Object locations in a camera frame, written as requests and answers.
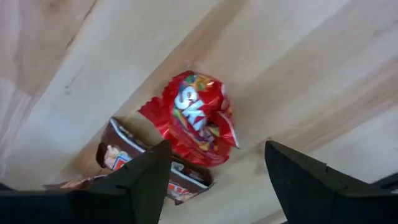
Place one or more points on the red Skittles candy bag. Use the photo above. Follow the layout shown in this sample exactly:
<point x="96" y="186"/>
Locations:
<point x="199" y="118"/>

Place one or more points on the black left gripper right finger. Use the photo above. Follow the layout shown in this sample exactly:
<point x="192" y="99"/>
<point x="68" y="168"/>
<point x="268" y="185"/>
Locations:
<point x="298" y="177"/>

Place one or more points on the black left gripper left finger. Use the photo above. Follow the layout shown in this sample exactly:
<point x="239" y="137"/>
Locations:
<point x="146" y="174"/>

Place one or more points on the brown Snickers candy bar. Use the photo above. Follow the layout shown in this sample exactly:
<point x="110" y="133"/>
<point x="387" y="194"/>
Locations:
<point x="74" y="184"/>
<point x="118" y="137"/>

